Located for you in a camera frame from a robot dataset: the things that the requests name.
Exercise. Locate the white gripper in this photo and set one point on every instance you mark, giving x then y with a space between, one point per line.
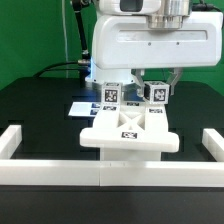
137 34

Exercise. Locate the small tagged cube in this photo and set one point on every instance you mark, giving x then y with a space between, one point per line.
111 93
156 92

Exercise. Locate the white tag base sheet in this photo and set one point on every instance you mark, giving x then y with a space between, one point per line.
84 109

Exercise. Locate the white right fence wall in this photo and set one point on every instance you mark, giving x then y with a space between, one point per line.
214 143

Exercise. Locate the white chair seat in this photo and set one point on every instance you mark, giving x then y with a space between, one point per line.
128 155

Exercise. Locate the white front fence wall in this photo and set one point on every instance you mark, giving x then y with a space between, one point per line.
103 173

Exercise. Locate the white left fence wall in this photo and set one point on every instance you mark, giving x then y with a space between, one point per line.
10 140

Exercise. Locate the white chair back frame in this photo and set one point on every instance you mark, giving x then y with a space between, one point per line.
130 127

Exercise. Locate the white fence wall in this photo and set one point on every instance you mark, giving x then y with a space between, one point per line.
10 140
214 143
103 173

